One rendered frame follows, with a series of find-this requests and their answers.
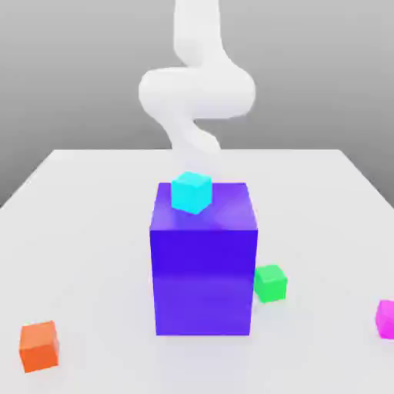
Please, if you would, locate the small orange cube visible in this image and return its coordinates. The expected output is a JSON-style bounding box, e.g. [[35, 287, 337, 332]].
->
[[18, 319, 60, 374]]

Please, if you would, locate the small cyan cube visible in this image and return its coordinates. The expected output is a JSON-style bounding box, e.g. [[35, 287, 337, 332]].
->
[[170, 171, 213, 215]]

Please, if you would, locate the small green cube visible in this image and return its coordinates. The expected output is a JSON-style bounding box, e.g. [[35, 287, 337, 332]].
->
[[253, 263, 289, 304]]

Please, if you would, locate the large purple box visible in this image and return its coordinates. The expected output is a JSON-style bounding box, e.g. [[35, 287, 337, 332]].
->
[[149, 182, 259, 337]]

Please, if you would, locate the small magenta cube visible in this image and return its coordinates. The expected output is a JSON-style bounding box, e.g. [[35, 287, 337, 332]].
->
[[374, 299, 394, 340]]

